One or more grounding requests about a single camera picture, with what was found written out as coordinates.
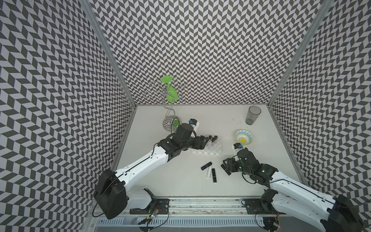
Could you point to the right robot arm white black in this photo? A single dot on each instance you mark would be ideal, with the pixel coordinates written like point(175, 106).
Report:
point(285, 195)

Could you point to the clear plastic lipstick organizer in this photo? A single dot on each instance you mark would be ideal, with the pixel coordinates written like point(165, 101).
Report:
point(215, 149)

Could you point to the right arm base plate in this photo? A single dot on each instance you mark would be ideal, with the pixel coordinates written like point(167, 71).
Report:
point(258, 206)

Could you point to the patterned small bowl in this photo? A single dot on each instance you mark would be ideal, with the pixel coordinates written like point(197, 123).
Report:
point(244, 137)

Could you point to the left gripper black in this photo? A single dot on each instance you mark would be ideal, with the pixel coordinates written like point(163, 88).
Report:
point(199, 143)

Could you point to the aluminium front rail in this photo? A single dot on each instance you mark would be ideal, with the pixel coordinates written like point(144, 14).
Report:
point(208, 205)

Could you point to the wire jewelry tree green leaves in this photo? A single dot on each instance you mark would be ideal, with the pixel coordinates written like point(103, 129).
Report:
point(168, 97)

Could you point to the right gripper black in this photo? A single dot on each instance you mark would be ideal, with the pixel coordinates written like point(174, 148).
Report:
point(231, 167)

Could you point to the grey translucent cup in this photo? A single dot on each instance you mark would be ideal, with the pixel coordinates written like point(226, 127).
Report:
point(252, 115)

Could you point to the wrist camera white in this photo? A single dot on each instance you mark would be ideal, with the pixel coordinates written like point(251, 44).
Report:
point(237, 147)
point(194, 123)

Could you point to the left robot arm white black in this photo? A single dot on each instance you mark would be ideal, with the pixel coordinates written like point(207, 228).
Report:
point(112, 187)

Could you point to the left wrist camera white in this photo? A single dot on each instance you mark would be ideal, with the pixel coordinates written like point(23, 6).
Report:
point(194, 123)

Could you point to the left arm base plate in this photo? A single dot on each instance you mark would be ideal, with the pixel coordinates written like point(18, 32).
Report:
point(161, 204)

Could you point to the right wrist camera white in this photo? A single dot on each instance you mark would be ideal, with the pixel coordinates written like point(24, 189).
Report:
point(237, 147)

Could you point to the black lipstick gold band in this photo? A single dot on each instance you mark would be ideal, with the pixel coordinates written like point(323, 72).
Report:
point(214, 175)

